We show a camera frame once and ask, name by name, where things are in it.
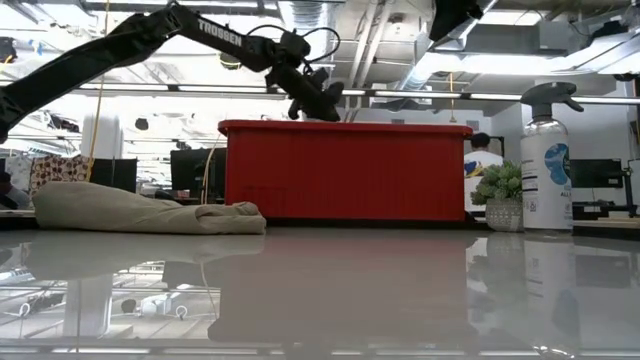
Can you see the beige shorts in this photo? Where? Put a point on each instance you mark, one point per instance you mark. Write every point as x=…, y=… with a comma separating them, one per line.
x=125, y=210

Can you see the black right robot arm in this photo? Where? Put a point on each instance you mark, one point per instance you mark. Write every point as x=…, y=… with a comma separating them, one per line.
x=450, y=17

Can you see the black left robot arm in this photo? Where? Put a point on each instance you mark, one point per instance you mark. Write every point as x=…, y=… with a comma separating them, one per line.
x=75, y=65

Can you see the red plastic laundry bin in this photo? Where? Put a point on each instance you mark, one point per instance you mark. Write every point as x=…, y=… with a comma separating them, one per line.
x=345, y=170

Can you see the long ceiling light strip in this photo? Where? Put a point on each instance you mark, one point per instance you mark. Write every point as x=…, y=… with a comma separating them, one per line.
x=225, y=89

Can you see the person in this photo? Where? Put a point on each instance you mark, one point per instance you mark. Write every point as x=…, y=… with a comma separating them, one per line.
x=482, y=160

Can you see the small potted succulent plant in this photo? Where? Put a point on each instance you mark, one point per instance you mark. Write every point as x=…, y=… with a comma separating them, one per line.
x=500, y=185

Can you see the black partition panel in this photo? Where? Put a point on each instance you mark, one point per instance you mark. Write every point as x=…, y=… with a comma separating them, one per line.
x=112, y=175

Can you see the clear spray bottle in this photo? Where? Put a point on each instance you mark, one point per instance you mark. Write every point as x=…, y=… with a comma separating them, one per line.
x=545, y=200

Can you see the brown patterned cloth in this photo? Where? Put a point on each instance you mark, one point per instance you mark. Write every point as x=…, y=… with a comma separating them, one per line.
x=55, y=170

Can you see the black monitor stand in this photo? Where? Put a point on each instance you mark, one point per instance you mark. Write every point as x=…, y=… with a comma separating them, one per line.
x=600, y=210

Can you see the light wooden desk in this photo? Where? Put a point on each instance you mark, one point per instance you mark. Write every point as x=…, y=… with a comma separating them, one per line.
x=15, y=220

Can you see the black ceiling dome camera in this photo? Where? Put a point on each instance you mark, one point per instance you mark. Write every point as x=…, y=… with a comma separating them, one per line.
x=230, y=62

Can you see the silver ventilation duct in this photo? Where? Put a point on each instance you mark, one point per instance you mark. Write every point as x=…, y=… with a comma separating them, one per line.
x=420, y=70

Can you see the black wall monitor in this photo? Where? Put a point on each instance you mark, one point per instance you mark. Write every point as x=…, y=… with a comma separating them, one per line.
x=597, y=174

